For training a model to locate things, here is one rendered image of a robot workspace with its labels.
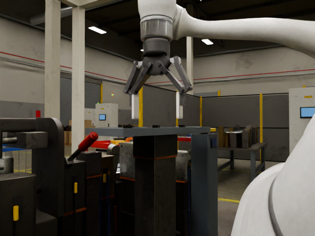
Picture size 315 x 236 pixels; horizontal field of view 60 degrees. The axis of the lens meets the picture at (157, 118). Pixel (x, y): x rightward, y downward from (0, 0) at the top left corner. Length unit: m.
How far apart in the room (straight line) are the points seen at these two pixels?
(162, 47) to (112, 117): 10.64
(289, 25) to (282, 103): 7.19
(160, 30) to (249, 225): 0.55
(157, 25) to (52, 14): 8.03
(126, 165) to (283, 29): 0.62
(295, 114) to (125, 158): 6.37
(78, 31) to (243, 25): 4.62
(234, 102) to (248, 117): 0.58
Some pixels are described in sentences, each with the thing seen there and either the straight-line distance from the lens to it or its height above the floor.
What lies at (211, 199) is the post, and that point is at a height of 0.92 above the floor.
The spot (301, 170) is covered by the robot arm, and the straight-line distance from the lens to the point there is 0.25.
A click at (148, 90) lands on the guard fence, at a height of 1.87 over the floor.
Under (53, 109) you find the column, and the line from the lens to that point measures 8.23.
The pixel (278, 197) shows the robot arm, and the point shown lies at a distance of 0.29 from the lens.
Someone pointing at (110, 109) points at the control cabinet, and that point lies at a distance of 11.28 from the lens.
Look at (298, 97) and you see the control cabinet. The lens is 7.14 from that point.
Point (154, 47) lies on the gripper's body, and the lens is 0.75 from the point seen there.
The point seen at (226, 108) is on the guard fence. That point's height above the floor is 1.60.
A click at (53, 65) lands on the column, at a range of 8.38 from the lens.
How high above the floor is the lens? 1.18
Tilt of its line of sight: 1 degrees up
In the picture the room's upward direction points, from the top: straight up
